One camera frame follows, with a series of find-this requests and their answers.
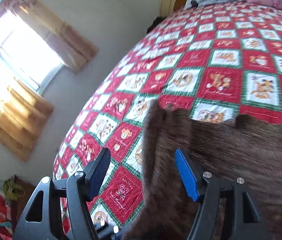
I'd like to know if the colourful clutter pile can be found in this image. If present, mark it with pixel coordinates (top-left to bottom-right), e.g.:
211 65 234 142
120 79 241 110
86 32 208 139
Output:
0 176 35 239

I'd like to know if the red patchwork bedspread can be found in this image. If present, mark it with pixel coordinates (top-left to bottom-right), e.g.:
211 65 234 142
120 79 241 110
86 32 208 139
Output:
53 2 282 225

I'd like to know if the brown knitted sweater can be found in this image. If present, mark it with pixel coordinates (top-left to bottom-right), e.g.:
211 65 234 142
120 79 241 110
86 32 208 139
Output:
124 100 282 239

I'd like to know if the black object beside bed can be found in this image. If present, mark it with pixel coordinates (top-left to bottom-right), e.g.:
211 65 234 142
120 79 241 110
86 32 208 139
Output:
146 17 165 34

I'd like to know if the side window near curtain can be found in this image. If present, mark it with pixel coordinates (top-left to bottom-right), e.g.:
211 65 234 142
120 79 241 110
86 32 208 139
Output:
0 60 54 161

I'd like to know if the side window beige curtain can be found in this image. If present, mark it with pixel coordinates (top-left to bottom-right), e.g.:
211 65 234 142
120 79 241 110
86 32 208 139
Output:
5 0 99 73

